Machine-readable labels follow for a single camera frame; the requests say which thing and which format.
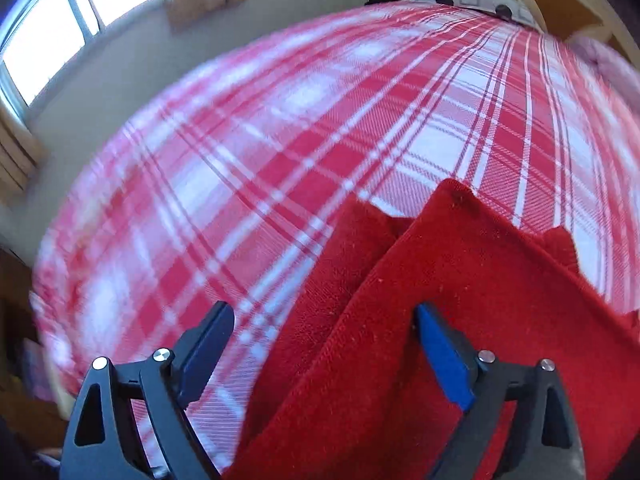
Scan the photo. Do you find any red knit sweater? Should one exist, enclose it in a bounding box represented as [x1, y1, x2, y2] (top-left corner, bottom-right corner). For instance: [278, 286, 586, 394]
[226, 180, 639, 479]

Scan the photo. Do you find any red white plaid blanket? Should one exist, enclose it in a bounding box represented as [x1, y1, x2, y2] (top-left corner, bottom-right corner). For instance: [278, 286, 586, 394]
[32, 2, 639, 466]

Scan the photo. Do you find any pink pillow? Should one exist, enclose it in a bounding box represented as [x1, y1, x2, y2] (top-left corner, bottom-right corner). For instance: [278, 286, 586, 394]
[566, 36, 640, 114]

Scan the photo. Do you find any side window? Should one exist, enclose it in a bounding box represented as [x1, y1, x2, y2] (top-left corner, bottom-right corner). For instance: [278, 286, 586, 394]
[1, 0, 154, 116]

